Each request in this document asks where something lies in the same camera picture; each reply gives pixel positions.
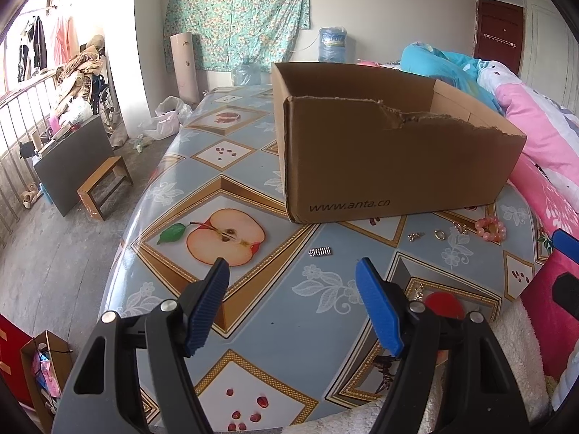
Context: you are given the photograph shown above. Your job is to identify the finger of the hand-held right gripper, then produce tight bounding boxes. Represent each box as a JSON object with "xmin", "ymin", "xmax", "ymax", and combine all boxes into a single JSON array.
[
  {"xmin": 553, "ymin": 228, "xmax": 579, "ymax": 254},
  {"xmin": 552, "ymin": 272, "xmax": 579, "ymax": 322}
]

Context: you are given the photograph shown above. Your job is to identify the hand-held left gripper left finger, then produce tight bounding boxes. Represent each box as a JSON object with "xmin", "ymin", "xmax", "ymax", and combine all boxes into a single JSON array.
[{"xmin": 51, "ymin": 257, "xmax": 231, "ymax": 434}]

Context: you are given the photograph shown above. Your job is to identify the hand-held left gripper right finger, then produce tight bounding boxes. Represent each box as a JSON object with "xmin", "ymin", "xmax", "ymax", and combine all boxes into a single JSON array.
[{"xmin": 355, "ymin": 257, "xmax": 550, "ymax": 434}]

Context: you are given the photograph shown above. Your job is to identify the pink bead bracelet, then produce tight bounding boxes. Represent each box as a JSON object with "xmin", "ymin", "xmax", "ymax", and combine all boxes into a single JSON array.
[{"xmin": 475, "ymin": 217, "xmax": 507, "ymax": 242}]

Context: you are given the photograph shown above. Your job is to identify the brown cardboard box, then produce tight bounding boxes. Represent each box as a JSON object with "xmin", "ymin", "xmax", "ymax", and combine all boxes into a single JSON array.
[{"xmin": 270, "ymin": 61, "xmax": 528, "ymax": 224}]

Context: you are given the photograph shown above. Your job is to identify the pink floral blanket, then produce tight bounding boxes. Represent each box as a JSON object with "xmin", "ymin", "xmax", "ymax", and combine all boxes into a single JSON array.
[{"xmin": 491, "ymin": 79, "xmax": 579, "ymax": 417}]

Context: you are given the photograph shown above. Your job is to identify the white fluffy towel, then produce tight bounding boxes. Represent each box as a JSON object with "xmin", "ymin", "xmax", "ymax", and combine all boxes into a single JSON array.
[{"xmin": 271, "ymin": 298, "xmax": 562, "ymax": 434}]

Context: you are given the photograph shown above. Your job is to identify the fruit print tablecloth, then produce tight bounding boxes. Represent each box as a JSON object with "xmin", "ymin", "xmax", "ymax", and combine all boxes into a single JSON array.
[{"xmin": 104, "ymin": 84, "xmax": 550, "ymax": 432}]

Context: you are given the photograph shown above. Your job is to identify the wooden stool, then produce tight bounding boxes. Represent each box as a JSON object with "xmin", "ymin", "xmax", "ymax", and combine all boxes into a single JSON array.
[{"xmin": 77, "ymin": 156, "xmax": 134, "ymax": 222}]

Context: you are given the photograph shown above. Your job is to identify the white dotted quilt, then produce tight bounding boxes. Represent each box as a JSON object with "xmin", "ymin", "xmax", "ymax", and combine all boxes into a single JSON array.
[{"xmin": 477, "ymin": 61, "xmax": 579, "ymax": 127}]

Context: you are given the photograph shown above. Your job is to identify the brown paper bag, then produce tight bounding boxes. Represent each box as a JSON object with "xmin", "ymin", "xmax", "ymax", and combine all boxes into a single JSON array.
[{"xmin": 20, "ymin": 330, "xmax": 75, "ymax": 434}]

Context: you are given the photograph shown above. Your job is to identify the white plastic bag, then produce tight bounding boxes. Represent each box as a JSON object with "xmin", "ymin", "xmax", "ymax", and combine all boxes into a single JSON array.
[{"xmin": 140, "ymin": 96, "xmax": 193, "ymax": 141}]

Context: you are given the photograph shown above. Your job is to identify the grey cabinet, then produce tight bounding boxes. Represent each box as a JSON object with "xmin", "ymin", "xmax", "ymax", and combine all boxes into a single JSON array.
[{"xmin": 33, "ymin": 115, "xmax": 115, "ymax": 217}]

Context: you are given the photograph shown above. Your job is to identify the red paper bag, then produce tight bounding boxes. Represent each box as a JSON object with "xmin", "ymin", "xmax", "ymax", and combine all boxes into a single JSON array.
[{"xmin": 0, "ymin": 314, "xmax": 34, "ymax": 410}]

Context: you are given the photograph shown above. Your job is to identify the beige shoes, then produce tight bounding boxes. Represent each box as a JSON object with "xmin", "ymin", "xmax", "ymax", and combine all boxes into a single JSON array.
[{"xmin": 20, "ymin": 183, "xmax": 43, "ymax": 211}]

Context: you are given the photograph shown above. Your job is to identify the blue quilt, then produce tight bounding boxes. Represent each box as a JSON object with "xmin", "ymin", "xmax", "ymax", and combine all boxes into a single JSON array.
[{"xmin": 400, "ymin": 42, "xmax": 507, "ymax": 116}]

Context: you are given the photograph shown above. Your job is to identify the dark red door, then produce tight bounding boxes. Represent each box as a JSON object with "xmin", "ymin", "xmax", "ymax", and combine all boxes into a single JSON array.
[{"xmin": 473, "ymin": 0, "xmax": 525, "ymax": 80}]

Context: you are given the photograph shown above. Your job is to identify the wheelchair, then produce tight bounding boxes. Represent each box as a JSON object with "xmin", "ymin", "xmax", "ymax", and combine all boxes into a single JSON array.
[{"xmin": 88, "ymin": 72, "xmax": 123, "ymax": 134}]

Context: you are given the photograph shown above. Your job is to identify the metal railing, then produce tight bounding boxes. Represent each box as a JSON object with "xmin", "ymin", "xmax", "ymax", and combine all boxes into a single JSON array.
[{"xmin": 0, "ymin": 70, "xmax": 59, "ymax": 249}]

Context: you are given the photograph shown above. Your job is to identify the blue water jug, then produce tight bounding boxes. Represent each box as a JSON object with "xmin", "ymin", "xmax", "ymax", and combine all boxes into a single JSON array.
[{"xmin": 318, "ymin": 26, "xmax": 348, "ymax": 63}]

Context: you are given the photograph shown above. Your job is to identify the pile of beige clothes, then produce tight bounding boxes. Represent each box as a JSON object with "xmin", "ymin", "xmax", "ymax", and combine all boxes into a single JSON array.
[{"xmin": 54, "ymin": 34, "xmax": 107, "ymax": 118}]

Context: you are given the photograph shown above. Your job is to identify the green floral curtain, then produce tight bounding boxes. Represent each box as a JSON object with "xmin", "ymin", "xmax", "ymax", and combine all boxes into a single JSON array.
[{"xmin": 165, "ymin": 0, "xmax": 312, "ymax": 73}]

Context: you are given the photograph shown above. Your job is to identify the pink hanging garment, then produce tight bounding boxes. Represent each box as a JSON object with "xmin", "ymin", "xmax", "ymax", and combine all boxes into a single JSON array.
[{"xmin": 47, "ymin": 13, "xmax": 80, "ymax": 68}]

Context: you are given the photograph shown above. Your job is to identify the dark hanging garment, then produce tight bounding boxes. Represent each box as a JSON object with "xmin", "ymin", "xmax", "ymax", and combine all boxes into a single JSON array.
[{"xmin": 17, "ymin": 16, "xmax": 48, "ymax": 83}]

